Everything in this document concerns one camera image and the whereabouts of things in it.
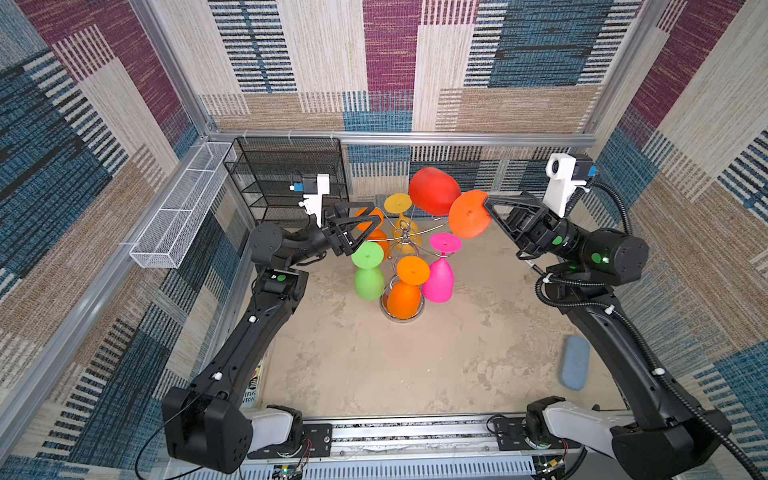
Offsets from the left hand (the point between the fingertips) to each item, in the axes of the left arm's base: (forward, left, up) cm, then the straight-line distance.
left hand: (378, 213), depth 56 cm
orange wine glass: (-4, -6, -23) cm, 24 cm away
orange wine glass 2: (+14, 0, -22) cm, 26 cm away
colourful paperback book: (-19, +33, -44) cm, 59 cm away
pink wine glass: (+1, -15, -26) cm, 30 cm away
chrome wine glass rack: (+3, -4, -16) cm, 17 cm away
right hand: (-8, -16, +8) cm, 19 cm away
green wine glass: (+1, +3, -25) cm, 25 cm away
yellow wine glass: (+8, -6, -16) cm, 19 cm away
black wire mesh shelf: (+46, +40, -23) cm, 65 cm away
